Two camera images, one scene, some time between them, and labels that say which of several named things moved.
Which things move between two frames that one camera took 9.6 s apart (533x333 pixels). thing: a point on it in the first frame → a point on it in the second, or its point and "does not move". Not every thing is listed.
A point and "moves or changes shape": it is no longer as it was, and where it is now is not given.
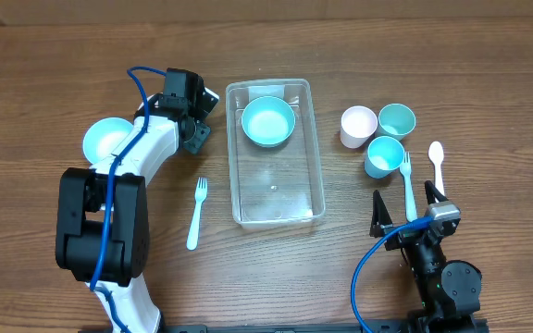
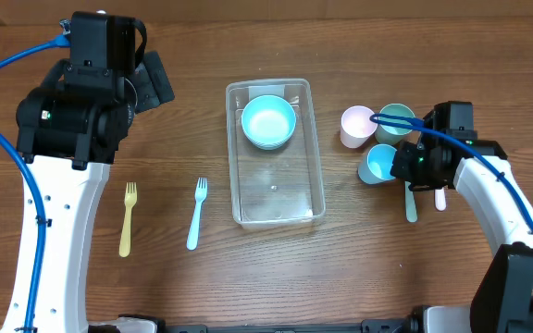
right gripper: [381, 221] → [402, 168]
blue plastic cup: [385, 154] moves or changes shape
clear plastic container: [274, 155] does not move
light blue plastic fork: [201, 191] does not move
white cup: [357, 124] does not move
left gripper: [197, 137] → [154, 82]
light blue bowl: [103, 137] moves or changes shape
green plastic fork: [405, 169] does not move
